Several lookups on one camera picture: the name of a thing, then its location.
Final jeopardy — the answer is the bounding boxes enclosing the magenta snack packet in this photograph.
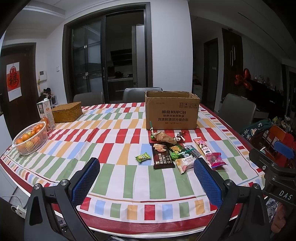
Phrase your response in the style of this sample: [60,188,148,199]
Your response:
[206,153,227,169]

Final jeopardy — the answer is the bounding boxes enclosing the pink toy story lollipop pack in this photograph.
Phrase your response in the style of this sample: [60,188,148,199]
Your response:
[193,137,212,160]

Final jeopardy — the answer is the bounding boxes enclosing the cream denma snack packet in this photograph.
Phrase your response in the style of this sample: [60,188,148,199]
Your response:
[175,156,196,174]

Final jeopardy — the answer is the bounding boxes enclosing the green cracker packet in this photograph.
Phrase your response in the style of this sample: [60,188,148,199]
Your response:
[169,144,186,160]

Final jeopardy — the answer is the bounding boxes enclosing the shiny foil candy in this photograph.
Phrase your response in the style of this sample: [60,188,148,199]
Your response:
[176,131,186,138]

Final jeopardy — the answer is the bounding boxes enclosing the green lollipop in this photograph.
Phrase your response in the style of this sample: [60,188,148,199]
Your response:
[149,121,156,141]
[174,149,192,160]

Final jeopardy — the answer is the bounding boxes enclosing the red white snack packet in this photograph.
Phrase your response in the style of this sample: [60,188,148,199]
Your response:
[174,135,185,143]

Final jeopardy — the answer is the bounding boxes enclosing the dark brown cracker packet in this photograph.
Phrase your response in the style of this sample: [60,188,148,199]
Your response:
[152,143,175,170]

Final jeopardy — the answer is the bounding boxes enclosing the tan fortune biscuit bag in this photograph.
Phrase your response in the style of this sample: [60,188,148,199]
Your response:
[153,131,177,145]

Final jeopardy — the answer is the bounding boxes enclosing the green durian candy packet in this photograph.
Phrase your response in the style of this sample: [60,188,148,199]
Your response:
[135,152,151,164]

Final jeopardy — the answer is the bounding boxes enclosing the green christmas cushion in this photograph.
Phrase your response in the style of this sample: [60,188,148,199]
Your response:
[240,119,273,141]

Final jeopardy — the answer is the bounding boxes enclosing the grey chair right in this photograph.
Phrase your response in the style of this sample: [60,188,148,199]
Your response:
[218,93,256,133]

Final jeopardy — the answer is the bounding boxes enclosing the grey chair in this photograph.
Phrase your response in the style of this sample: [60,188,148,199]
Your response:
[123,87,163,103]
[73,91,104,106]
[218,93,256,133]

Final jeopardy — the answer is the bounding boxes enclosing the red bow balloon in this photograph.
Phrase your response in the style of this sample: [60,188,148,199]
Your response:
[234,68,252,90]

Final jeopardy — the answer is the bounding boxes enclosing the colourful checked tablecloth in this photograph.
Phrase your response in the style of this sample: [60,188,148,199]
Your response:
[0,102,266,235]

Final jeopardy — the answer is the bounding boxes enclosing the dark wooden door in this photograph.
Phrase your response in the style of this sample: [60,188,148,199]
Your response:
[1,43,40,138]

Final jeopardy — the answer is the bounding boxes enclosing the brown cardboard box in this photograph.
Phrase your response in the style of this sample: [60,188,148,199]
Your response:
[145,91,200,130]

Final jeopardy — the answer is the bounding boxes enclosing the woven rattan box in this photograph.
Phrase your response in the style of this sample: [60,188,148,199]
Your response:
[52,101,83,123]

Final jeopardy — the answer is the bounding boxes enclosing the orange juice carton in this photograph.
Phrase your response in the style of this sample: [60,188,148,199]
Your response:
[37,98,56,132]

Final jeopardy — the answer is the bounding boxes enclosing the grey chair far left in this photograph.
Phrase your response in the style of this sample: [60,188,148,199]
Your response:
[73,91,104,106]

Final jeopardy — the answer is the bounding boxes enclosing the red fu door poster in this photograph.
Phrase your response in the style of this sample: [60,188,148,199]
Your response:
[6,62,22,102]

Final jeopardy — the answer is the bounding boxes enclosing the grey chair far middle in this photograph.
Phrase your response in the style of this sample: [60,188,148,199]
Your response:
[123,87,163,103]

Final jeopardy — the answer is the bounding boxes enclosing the black glass sliding door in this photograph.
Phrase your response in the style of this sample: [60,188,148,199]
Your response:
[62,2,153,103]

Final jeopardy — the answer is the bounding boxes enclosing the white wire fruit basket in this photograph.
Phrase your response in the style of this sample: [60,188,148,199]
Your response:
[12,121,48,156]

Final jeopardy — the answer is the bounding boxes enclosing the white wall intercom panel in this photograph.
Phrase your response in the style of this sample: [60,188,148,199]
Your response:
[39,70,47,82]

